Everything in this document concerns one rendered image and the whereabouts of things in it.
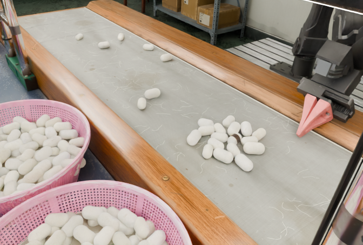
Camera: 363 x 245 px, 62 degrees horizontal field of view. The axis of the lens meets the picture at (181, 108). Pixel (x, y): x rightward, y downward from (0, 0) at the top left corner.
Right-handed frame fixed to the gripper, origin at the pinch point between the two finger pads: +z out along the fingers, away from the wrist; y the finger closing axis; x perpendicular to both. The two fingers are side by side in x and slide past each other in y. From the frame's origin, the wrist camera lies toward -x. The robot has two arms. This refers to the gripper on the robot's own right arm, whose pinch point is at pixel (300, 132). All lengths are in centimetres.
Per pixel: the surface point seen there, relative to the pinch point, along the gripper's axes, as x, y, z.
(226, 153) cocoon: -10.8, -4.3, 12.1
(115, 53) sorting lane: -4, -57, 8
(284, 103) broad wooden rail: 4.2, -8.0, -4.9
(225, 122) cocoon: -5.6, -11.2, 7.0
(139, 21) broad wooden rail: 6, -72, -8
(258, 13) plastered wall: 170, -163, -123
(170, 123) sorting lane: -9.5, -19.2, 13.8
